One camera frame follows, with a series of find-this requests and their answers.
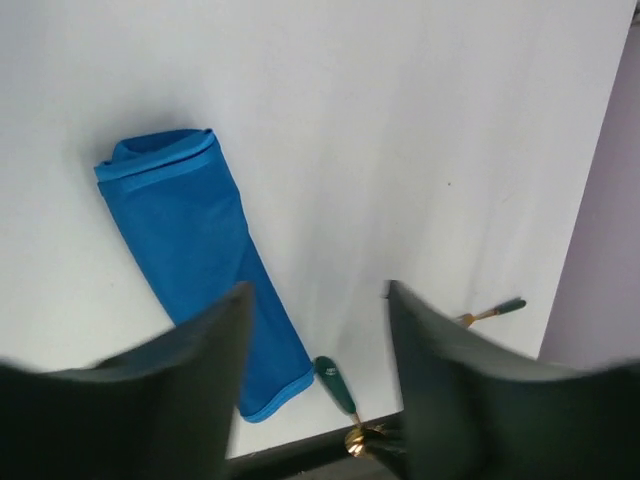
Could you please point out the gold fork green handle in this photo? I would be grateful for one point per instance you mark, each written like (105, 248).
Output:
(507, 307)

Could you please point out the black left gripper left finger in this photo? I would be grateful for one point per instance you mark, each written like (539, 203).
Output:
(161, 410)

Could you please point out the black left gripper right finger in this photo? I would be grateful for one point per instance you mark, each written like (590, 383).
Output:
(475, 410)

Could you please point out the blue cloth napkin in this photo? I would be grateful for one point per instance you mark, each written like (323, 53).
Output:
(177, 207)

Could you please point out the gold spoon green handle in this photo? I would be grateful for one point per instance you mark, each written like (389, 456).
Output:
(329, 374)

